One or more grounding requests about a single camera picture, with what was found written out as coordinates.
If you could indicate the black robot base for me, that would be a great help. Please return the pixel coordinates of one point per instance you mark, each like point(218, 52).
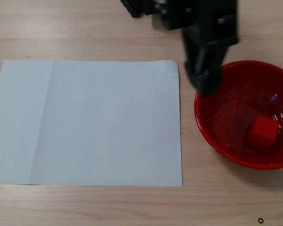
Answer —
point(133, 7)

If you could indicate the red speckled bowl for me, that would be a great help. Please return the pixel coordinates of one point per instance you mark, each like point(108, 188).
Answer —
point(238, 146)

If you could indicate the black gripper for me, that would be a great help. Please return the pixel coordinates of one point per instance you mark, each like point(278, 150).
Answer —
point(206, 63)

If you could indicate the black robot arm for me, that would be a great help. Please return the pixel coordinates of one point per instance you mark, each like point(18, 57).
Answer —
point(179, 14)

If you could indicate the red cube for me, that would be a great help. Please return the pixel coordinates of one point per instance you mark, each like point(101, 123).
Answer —
point(261, 130)

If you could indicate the small black washer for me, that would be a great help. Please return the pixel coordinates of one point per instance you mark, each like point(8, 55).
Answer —
point(260, 220)

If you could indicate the white paper sheet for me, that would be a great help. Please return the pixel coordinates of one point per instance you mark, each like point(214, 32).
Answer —
point(96, 122)

